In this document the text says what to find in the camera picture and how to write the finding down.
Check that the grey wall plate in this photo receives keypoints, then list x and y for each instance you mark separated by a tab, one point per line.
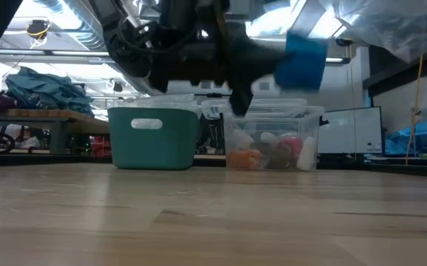
264	86

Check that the orange bandage roll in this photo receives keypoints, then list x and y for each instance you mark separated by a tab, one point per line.
244	159

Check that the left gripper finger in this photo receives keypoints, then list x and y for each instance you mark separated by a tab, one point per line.
258	69
261	50

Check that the teal cloth pile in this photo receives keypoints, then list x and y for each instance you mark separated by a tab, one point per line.
47	92

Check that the red bandage roll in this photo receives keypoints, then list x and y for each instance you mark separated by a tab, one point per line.
291	146

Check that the brown bandage roll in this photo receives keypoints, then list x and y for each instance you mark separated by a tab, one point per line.
274	159

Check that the blue bandage roll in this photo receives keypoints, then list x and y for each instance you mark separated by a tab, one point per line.
304	63

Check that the black ceiling camera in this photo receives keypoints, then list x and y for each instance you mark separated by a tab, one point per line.
117	86

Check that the clear zip bag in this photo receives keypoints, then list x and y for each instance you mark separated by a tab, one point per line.
394	29

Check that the white board panel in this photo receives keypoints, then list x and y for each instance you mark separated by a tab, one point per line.
350	129

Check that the long strip light fixture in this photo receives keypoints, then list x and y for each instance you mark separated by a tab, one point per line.
84	53

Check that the wooden workbench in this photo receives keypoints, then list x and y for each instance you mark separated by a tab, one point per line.
32	115

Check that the silver ceiling duct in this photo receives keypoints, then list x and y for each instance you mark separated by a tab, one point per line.
88	35

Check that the white bandage roll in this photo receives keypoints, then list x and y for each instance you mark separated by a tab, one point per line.
269	137
242	139
306	155

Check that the teal plastic basket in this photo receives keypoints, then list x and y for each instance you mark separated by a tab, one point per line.
143	147

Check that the blue plastic bin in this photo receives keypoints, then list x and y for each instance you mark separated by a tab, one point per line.
420	138

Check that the red storage bins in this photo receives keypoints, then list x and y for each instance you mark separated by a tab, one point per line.
100	146

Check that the clear plastic storage box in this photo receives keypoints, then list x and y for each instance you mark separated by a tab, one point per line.
294	118

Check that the purple bag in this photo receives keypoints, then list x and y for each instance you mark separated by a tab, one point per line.
1	102

